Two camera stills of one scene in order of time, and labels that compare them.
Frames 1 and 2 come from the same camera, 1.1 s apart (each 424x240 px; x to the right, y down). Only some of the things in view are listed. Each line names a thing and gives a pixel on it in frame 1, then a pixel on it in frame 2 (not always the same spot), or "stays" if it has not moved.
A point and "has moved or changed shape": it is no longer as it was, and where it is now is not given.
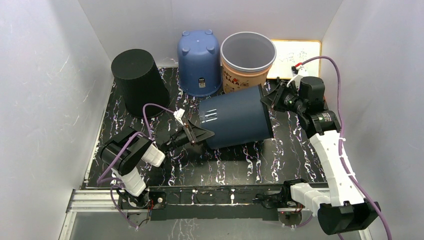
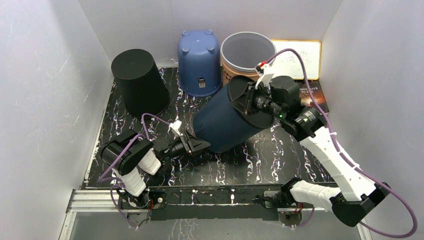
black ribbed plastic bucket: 140,83 stays
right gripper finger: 271,98 to 242,103
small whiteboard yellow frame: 289,53 stays
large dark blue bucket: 235,118 has moved or changed shape
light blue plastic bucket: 199,63 stays
